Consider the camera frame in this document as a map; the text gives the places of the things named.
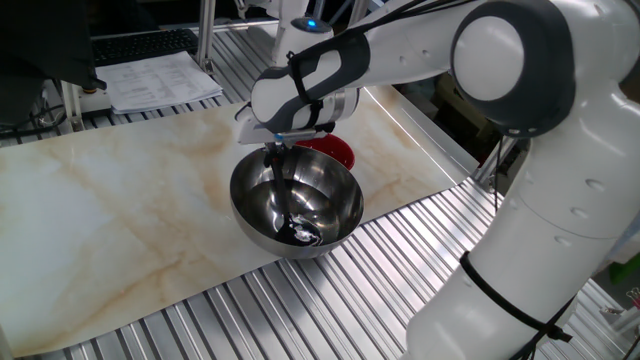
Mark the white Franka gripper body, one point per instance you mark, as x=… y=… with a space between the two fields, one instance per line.
x=250 y=130

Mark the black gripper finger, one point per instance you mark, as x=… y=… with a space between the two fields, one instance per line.
x=269 y=152
x=280 y=152

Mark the black ladle with red end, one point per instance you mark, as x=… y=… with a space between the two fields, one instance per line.
x=300 y=232

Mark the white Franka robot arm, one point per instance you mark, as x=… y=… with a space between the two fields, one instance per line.
x=550 y=200

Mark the red plastic bowl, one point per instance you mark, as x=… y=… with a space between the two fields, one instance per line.
x=335 y=147

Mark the stainless steel bowl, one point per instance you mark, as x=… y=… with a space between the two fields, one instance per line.
x=330 y=200

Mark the stack of printed papers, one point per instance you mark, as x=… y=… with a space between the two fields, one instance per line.
x=155 y=82

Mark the black keyboard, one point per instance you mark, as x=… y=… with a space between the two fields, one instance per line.
x=145 y=45

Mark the marble pattern table mat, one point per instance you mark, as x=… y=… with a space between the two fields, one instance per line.
x=100 y=210

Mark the green bin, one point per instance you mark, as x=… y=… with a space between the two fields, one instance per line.
x=625 y=267

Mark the silver wrist camera blue cap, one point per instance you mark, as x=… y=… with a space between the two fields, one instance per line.
x=300 y=135

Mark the aluminium frame post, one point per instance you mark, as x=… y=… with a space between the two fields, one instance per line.
x=72 y=107
x=206 y=35

